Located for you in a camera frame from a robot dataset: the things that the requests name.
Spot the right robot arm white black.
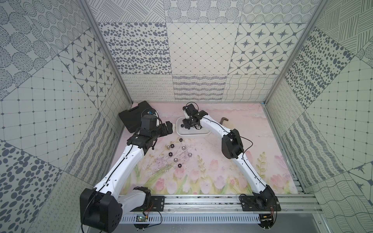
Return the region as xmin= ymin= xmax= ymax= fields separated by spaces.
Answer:
xmin=183 ymin=103 xmax=279 ymax=211

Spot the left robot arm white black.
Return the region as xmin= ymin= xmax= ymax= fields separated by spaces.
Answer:
xmin=80 ymin=116 xmax=173 ymax=233

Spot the white plastic storage box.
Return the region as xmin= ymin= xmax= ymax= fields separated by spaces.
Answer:
xmin=176 ymin=117 xmax=210 ymax=137

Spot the black plastic tool case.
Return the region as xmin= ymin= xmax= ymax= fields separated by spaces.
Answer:
xmin=119 ymin=101 xmax=151 ymax=133

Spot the black hex allen key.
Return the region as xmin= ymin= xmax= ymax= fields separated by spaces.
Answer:
xmin=220 ymin=117 xmax=229 ymax=122

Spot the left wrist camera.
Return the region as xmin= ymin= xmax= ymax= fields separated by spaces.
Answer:
xmin=140 ymin=115 xmax=162 ymax=133

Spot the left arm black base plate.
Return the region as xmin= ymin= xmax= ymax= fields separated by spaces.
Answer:
xmin=132 ymin=196 xmax=165 ymax=212

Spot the white slotted cable duct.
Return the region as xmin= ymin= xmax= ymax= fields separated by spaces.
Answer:
xmin=120 ymin=213 xmax=260 ymax=224

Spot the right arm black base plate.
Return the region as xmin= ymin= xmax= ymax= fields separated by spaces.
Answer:
xmin=239 ymin=194 xmax=281 ymax=212

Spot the aluminium mounting rail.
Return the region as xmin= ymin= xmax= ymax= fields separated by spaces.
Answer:
xmin=122 ymin=193 xmax=322 ymax=216

